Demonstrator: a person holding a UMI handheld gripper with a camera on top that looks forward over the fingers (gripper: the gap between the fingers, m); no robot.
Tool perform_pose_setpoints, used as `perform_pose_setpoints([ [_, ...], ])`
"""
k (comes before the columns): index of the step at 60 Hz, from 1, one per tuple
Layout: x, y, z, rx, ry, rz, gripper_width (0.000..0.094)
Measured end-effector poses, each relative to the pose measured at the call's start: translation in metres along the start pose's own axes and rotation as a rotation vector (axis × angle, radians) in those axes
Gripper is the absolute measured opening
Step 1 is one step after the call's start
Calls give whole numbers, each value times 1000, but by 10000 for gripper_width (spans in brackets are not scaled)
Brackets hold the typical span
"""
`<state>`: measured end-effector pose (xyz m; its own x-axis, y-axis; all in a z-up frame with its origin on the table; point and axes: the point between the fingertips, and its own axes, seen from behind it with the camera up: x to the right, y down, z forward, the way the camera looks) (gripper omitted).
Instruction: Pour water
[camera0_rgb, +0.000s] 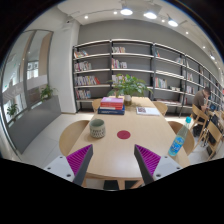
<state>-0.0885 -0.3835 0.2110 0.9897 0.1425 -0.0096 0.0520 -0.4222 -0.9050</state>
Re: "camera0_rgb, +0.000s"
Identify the large grey bookshelf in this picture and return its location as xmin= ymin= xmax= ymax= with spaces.
xmin=72 ymin=39 xmax=222 ymax=115

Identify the wooden chair far right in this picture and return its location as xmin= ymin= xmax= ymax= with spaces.
xmin=153 ymin=101 xmax=168 ymax=115

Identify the open magazine on table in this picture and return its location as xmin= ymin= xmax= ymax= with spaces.
xmin=136 ymin=107 xmax=160 ymax=116

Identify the wooden folding chair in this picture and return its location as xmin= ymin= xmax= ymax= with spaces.
xmin=190 ymin=104 xmax=209 ymax=142
xmin=202 ymin=121 xmax=223 ymax=159

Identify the red middle book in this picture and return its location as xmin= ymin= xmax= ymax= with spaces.
xmin=99 ymin=105 xmax=123 ymax=110

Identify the grey patterned ceramic mug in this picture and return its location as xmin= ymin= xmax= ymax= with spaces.
xmin=89 ymin=119 xmax=106 ymax=138

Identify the blue bottom book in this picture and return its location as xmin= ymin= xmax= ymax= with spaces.
xmin=98 ymin=107 xmax=125 ymax=115

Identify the potted plant on ledge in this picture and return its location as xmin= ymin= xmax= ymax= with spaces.
xmin=40 ymin=85 xmax=53 ymax=101

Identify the seated person in brown shirt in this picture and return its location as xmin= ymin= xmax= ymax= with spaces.
xmin=193 ymin=87 xmax=211 ymax=137

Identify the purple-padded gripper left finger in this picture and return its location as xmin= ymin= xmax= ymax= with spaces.
xmin=45 ymin=144 xmax=93 ymax=186

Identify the potted plant near window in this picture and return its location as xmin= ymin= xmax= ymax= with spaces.
xmin=7 ymin=104 xmax=19 ymax=120

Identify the wooden chair near left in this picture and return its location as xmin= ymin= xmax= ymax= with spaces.
xmin=59 ymin=120 xmax=89 ymax=156

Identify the pink top book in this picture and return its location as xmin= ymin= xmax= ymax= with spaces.
xmin=100 ymin=97 xmax=123 ymax=106

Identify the wooden chair far left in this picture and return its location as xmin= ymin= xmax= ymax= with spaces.
xmin=92 ymin=98 xmax=102 ymax=112

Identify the clear water bottle blue label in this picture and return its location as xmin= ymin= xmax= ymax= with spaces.
xmin=168 ymin=117 xmax=191 ymax=157

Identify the wooden chair near right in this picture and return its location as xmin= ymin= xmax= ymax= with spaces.
xmin=169 ymin=121 xmax=195 ymax=155

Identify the potted green plant on table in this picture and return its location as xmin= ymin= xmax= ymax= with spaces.
xmin=108 ymin=74 xmax=148 ymax=106

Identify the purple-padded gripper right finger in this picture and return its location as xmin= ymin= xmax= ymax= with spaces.
xmin=134 ymin=145 xmax=182 ymax=185

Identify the round red coaster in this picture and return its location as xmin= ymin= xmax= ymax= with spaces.
xmin=117 ymin=130 xmax=131 ymax=140

